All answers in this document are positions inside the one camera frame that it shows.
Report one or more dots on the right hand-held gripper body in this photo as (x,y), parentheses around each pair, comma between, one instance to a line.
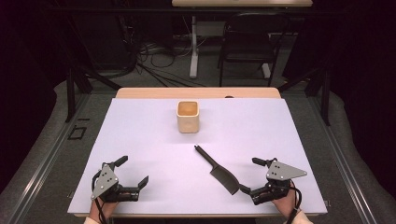
(280,172)

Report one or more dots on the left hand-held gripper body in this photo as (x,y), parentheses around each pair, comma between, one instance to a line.
(109,186)

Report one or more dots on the square wooden holder cup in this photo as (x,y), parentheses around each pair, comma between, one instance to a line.
(187,123)

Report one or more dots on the person's left hand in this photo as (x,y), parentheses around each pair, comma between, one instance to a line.
(104,210)

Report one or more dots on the person's right hand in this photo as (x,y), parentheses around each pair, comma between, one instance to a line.
(288,205)

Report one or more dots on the white table mat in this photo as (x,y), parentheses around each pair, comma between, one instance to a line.
(174,161)

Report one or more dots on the black tape strip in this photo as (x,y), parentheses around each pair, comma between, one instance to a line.
(83,119)

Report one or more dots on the wooden table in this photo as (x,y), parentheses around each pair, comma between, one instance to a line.
(155,92)

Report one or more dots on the black metal stand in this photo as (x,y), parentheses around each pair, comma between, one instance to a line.
(325,96)
(71,93)

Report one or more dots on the black chair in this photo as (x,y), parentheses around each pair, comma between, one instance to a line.
(249,43)

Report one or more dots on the white-legged desk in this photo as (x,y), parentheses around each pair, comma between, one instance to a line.
(193,59)

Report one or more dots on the aluminium floor rail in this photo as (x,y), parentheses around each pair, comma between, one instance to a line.
(342,168)
(40,168)

